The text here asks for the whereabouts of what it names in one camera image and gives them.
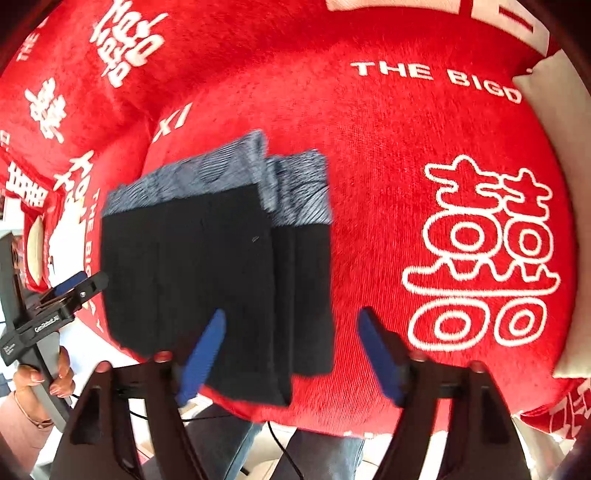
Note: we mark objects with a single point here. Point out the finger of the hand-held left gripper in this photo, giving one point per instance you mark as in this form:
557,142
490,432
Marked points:
92,286
71,284

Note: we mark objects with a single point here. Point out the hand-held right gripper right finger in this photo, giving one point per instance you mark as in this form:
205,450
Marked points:
378,350

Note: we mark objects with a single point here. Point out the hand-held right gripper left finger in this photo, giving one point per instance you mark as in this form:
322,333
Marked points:
205,350

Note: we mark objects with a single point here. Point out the black pants grey patterned waistband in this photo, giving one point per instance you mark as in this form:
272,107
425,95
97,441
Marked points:
184,254

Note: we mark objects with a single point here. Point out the person's left forearm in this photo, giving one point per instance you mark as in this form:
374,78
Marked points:
18,438

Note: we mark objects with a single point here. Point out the person's left hand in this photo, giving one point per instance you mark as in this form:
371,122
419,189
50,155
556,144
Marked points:
62,376

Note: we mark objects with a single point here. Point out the cream cloth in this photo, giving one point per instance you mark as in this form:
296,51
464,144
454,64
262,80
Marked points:
64,244

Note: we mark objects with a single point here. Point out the beige pillow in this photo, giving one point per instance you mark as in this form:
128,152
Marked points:
35,251

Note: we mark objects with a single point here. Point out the person's left leg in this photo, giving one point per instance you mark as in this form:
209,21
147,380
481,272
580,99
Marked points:
221,443

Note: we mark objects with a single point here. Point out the person's leg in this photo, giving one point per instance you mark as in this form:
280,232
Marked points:
221,443
328,457

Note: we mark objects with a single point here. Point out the red printed pillow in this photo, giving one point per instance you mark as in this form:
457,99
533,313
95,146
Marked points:
25,184

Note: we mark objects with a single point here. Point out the person's right leg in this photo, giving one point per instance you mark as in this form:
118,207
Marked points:
328,457

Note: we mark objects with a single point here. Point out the red printed blanket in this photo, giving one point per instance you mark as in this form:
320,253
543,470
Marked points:
369,184

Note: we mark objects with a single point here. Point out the cream pillow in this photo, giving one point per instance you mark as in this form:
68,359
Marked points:
554,87

